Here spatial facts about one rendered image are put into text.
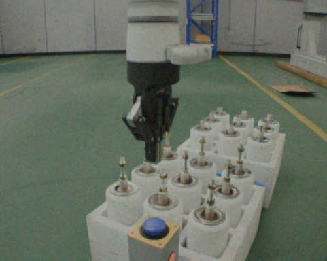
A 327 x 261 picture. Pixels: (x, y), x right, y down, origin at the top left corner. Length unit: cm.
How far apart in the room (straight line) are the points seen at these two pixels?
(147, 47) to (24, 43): 734
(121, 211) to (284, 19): 675
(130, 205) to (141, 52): 46
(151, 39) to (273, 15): 681
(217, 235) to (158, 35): 45
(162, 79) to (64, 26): 688
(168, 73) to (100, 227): 51
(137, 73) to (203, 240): 42
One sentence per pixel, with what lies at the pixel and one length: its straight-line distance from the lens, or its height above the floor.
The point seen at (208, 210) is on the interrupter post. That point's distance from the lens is 67.
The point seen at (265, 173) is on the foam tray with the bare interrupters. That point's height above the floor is 15.
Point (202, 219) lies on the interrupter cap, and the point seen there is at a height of 25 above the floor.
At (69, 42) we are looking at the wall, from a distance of 722.
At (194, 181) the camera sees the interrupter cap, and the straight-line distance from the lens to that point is 82.
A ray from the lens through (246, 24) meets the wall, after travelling 699.
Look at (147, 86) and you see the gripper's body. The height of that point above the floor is 58.
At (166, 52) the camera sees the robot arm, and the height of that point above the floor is 62.
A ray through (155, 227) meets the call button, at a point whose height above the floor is 33.
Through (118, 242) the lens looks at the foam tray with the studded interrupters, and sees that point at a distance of 79.
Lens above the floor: 66
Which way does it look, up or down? 20 degrees down
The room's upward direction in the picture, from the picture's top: straight up
